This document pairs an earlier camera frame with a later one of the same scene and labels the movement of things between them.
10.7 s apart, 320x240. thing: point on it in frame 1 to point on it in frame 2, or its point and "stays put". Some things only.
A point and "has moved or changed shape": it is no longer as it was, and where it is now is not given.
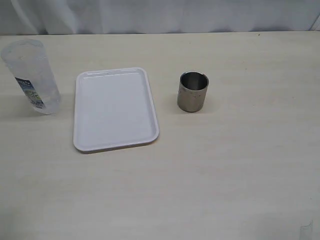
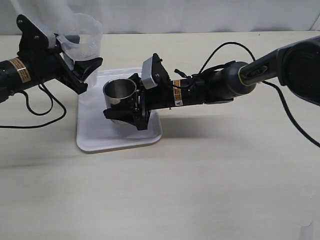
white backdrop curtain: [75, 17] stays put
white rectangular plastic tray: [114, 107] stays put
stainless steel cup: [192, 89] has moved or changed shape
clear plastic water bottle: [29, 60] has moved or changed shape
